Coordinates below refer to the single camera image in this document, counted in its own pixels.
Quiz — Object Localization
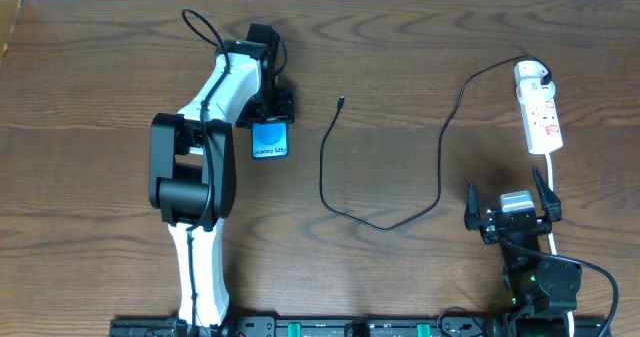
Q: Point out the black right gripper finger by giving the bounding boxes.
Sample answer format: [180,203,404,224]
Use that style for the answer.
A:
[532,168,562,222]
[464,181,482,231]

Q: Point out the blue Samsung Galaxy smartphone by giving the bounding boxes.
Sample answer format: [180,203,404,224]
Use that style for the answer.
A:
[252,122,289,159]

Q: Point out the black USB charging cable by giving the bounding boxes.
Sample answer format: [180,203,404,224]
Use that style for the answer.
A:
[318,54,554,233]

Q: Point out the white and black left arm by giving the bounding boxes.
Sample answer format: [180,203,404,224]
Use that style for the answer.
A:
[149,23,295,333]

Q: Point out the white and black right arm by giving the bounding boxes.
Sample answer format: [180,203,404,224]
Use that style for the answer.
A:
[464,169,582,336]

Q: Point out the white power strip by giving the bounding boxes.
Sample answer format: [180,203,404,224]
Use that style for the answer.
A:
[514,60,563,155]

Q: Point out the white power strip cord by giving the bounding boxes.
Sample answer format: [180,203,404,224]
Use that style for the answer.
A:
[543,151,576,337]

